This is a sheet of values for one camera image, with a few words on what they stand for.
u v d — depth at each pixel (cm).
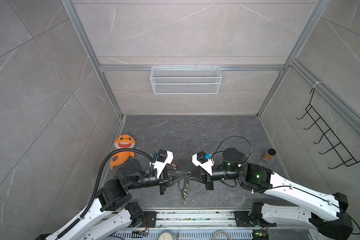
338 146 63
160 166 46
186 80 101
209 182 49
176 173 50
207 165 49
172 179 50
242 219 74
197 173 54
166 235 66
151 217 73
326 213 39
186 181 56
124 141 94
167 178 49
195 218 75
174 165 92
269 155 88
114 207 43
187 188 54
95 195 43
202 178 53
